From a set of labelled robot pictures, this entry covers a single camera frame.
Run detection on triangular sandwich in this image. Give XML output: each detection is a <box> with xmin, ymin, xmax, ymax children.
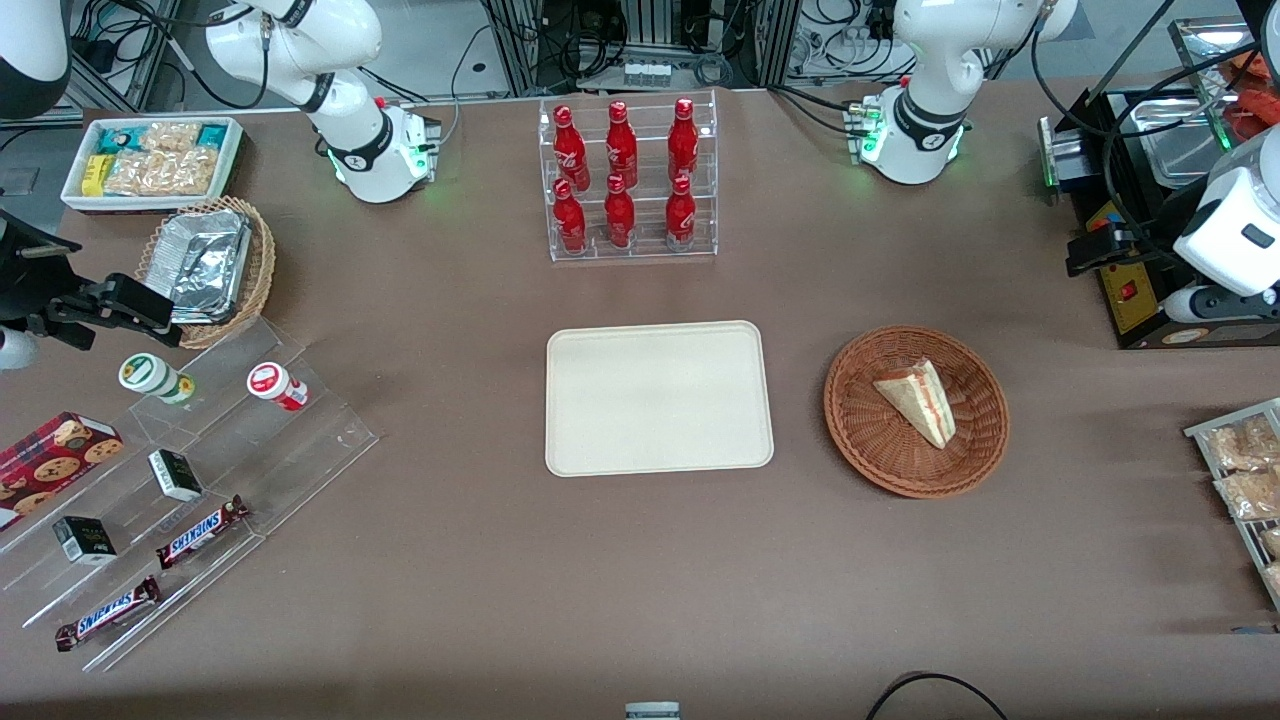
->
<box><xmin>873</xmin><ymin>358</ymin><xmax>958</xmax><ymax>450</ymax></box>

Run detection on oval wicker basket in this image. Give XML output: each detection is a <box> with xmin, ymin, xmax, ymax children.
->
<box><xmin>134</xmin><ymin>196</ymin><xmax>277</xmax><ymax>350</ymax></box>

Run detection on round brown wicker basket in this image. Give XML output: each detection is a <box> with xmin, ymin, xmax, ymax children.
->
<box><xmin>823</xmin><ymin>325</ymin><xmax>1011</xmax><ymax>499</ymax></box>

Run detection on beige rectangular serving tray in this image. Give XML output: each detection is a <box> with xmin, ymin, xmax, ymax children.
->
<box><xmin>545</xmin><ymin>320</ymin><xmax>776</xmax><ymax>479</ymax></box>

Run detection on black food warmer machine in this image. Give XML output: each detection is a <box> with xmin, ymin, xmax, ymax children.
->
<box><xmin>1038</xmin><ymin>15</ymin><xmax>1280</xmax><ymax>351</ymax></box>

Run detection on green lid white cup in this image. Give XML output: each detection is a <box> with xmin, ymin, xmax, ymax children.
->
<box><xmin>118</xmin><ymin>353</ymin><xmax>197</xmax><ymax>406</ymax></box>

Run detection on stacked aluminium foil containers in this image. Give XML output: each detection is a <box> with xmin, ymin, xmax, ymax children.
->
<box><xmin>168</xmin><ymin>209</ymin><xmax>253</xmax><ymax>325</ymax></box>

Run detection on white rectangular snack bin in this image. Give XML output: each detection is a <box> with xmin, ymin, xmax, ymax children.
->
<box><xmin>60</xmin><ymin>116</ymin><xmax>246</xmax><ymax>215</ymax></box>

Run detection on red plaid cookie box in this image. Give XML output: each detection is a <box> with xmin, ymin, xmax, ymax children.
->
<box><xmin>0</xmin><ymin>411</ymin><xmax>125</xmax><ymax>532</ymax></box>

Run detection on steel warmer pan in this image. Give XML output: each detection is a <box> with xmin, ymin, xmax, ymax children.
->
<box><xmin>1135</xmin><ymin>97</ymin><xmax>1236</xmax><ymax>189</ymax></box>

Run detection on clear bag of crackers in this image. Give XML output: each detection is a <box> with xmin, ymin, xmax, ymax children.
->
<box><xmin>104</xmin><ymin>146</ymin><xmax>219</xmax><ymax>197</ymax></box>

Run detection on red lid white cup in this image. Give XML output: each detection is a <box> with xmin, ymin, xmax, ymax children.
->
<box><xmin>246</xmin><ymin>361</ymin><xmax>310</xmax><ymax>413</ymax></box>

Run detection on small clear cracker bag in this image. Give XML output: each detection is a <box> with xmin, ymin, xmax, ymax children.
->
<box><xmin>139</xmin><ymin>121</ymin><xmax>203</xmax><ymax>153</ymax></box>

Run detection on small black box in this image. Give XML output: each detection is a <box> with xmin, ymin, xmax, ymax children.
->
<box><xmin>51</xmin><ymin>515</ymin><xmax>119</xmax><ymax>567</ymax></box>
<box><xmin>147</xmin><ymin>448</ymin><xmax>205</xmax><ymax>504</ymax></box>

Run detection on clear acrylic stepped shelf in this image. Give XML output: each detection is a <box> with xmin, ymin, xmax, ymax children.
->
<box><xmin>0</xmin><ymin>318</ymin><xmax>380</xmax><ymax>674</ymax></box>

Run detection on red sausages in warmer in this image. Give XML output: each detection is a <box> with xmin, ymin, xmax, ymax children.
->
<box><xmin>1222</xmin><ymin>50</ymin><xmax>1280</xmax><ymax>143</ymax></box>

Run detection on Snickers chocolate bar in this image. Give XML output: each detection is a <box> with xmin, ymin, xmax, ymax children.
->
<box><xmin>154</xmin><ymin>494</ymin><xmax>252</xmax><ymax>572</ymax></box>
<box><xmin>54</xmin><ymin>574</ymin><xmax>164</xmax><ymax>654</ymax></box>

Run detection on red cola bottle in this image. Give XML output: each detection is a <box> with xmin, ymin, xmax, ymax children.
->
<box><xmin>604</xmin><ymin>100</ymin><xmax>640</xmax><ymax>190</ymax></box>
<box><xmin>667</xmin><ymin>97</ymin><xmax>701</xmax><ymax>182</ymax></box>
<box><xmin>552</xmin><ymin>105</ymin><xmax>592</xmax><ymax>192</ymax></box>
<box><xmin>664</xmin><ymin>175</ymin><xmax>698</xmax><ymax>252</ymax></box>
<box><xmin>603</xmin><ymin>173</ymin><xmax>637</xmax><ymax>250</ymax></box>
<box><xmin>552</xmin><ymin>178</ymin><xmax>589</xmax><ymax>254</ymax></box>

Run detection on clear acrylic bottle rack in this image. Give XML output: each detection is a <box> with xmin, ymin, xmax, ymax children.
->
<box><xmin>538</xmin><ymin>88</ymin><xmax>719</xmax><ymax>264</ymax></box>

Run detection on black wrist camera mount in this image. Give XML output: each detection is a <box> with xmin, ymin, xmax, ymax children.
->
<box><xmin>0</xmin><ymin>208</ymin><xmax>83</xmax><ymax>329</ymax></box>

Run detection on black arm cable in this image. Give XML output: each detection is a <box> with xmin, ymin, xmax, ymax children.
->
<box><xmin>1030</xmin><ymin>20</ymin><xmax>1241</xmax><ymax>269</ymax></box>

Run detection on grey wire rack tray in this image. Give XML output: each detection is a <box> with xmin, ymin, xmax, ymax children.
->
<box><xmin>1184</xmin><ymin>397</ymin><xmax>1280</xmax><ymax>613</ymax></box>

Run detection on black floor cable loop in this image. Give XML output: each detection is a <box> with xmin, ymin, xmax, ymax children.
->
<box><xmin>864</xmin><ymin>671</ymin><xmax>1012</xmax><ymax>720</ymax></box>

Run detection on aluminium equipment frame with cables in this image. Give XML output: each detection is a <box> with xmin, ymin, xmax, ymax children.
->
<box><xmin>478</xmin><ymin>0</ymin><xmax>803</xmax><ymax>93</ymax></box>

